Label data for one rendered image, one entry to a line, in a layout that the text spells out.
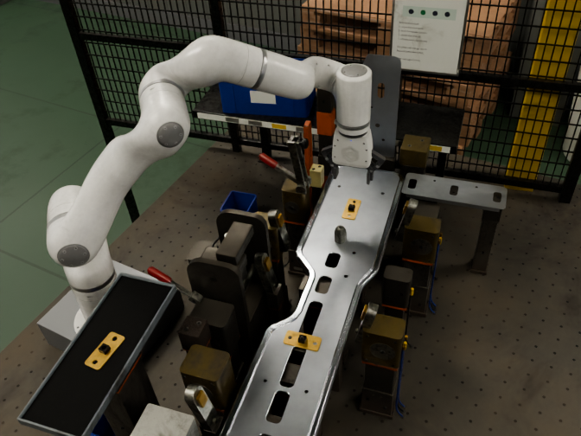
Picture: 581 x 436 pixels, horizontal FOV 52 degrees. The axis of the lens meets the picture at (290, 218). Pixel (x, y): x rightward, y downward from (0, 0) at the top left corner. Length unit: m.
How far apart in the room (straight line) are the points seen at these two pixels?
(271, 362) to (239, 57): 0.67
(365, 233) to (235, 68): 0.60
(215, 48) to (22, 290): 2.13
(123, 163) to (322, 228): 0.57
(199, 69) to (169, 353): 0.86
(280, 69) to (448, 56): 0.79
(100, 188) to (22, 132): 2.92
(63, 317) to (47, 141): 2.42
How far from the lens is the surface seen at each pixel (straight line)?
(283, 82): 1.33
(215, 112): 2.08
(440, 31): 1.95
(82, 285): 1.61
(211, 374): 1.26
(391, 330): 1.35
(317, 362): 1.35
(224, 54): 1.27
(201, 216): 2.16
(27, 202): 3.68
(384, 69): 1.72
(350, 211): 1.67
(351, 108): 1.43
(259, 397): 1.31
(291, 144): 1.57
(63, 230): 1.44
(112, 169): 1.38
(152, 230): 2.15
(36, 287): 3.15
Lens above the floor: 2.12
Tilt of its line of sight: 43 degrees down
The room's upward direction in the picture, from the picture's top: 5 degrees counter-clockwise
